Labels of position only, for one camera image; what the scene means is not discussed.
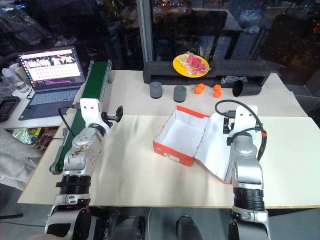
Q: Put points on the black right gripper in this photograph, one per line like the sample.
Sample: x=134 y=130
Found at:
x=232 y=126

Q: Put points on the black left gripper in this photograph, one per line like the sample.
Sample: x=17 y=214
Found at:
x=109 y=117

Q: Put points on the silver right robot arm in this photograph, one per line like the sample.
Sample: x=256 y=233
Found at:
x=246 y=160

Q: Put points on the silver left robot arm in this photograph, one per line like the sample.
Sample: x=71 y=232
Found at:
x=79 y=150

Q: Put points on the green conveyor belt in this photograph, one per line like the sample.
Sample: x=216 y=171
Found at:
x=93 y=82

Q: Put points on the orange shoe box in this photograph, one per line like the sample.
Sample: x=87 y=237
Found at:
x=180 y=140

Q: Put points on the orange plastic toy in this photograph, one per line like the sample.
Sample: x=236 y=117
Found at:
x=200 y=88
x=217 y=91

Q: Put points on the black cylindrical cup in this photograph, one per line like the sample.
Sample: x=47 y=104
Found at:
x=247 y=90

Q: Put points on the grey foam cylinder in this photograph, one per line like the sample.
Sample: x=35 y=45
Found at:
x=155 y=90
x=180 y=94

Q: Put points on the clear plastic bag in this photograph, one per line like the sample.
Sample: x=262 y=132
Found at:
x=232 y=79

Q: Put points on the black foam riser shelf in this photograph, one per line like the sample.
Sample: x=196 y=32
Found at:
x=160 y=71

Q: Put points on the grey open laptop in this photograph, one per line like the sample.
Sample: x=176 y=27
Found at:
x=53 y=97

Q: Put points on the plastic bag of red blocks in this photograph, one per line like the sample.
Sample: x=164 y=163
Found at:
x=196 y=63

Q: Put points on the yellow plate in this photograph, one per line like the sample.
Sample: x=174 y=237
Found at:
x=178 y=65

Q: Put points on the colourful snack bags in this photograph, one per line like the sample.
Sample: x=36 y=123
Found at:
x=32 y=135

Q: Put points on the black chair back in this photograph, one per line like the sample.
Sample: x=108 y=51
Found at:
x=210 y=32

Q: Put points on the clear water bottle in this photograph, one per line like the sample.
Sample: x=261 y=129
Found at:
x=17 y=81

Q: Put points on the dark rounded shape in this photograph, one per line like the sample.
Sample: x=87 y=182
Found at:
x=131 y=228
x=188 y=228

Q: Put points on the black handheld device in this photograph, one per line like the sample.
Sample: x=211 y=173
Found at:
x=7 y=107

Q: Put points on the light grey cloth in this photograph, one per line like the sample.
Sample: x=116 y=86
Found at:
x=15 y=160

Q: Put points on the black keyboard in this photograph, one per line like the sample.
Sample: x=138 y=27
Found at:
x=22 y=27

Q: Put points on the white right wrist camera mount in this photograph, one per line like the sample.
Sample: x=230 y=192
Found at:
x=246 y=118

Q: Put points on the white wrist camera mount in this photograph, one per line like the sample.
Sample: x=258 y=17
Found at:
x=246 y=118
x=90 y=110

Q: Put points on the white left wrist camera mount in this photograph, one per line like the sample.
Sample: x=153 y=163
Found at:
x=90 y=110

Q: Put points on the aluminium profile post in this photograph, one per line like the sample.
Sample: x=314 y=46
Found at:
x=145 y=30

